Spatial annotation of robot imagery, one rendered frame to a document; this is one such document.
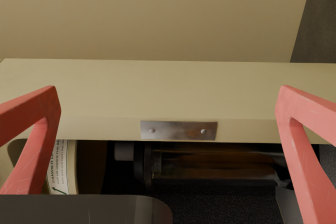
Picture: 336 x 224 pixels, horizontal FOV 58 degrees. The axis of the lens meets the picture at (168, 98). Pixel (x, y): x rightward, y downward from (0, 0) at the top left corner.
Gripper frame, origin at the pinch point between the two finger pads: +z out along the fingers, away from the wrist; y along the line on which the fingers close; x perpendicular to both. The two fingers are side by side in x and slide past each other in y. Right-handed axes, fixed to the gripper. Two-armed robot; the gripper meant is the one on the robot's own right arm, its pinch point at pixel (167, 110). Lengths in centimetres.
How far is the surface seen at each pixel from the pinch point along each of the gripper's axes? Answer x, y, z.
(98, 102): 9.9, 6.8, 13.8
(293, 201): 32.7, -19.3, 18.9
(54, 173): 21.0, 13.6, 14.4
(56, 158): 19.2, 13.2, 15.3
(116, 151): 23.1, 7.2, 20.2
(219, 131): 11.5, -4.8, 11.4
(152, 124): 10.7, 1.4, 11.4
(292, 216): 34.8, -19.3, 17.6
